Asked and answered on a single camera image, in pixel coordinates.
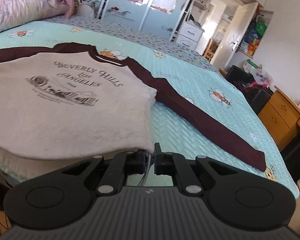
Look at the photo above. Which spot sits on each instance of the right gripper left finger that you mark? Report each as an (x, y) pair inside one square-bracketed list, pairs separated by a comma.
[(115, 171)]

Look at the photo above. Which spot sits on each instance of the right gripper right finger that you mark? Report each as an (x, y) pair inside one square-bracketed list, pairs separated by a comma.
[(178, 168)]

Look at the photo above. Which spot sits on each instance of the grey and maroon sweatshirt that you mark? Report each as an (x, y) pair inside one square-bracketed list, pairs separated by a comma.
[(68, 102)]

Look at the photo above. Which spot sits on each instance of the teal bee-pattern bedspread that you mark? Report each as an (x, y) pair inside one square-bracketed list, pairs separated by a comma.
[(203, 87)]

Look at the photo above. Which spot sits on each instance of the wooden dresser desk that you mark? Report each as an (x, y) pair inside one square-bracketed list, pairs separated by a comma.
[(281, 118)]

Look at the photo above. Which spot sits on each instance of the white drawer cabinet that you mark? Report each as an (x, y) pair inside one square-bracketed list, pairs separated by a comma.
[(189, 35)]

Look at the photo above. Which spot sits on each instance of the white room door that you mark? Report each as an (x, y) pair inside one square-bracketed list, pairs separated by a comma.
[(233, 35)]

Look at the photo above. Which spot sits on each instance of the floral rolled quilt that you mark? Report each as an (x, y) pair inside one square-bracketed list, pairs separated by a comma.
[(14, 13)]

